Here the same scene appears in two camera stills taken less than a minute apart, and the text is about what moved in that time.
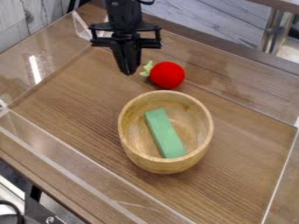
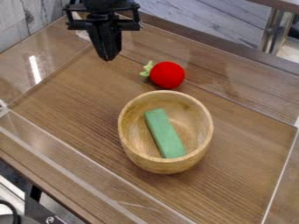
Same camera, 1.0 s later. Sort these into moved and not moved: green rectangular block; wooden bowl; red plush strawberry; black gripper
Moved: black gripper
Not moved: green rectangular block; red plush strawberry; wooden bowl
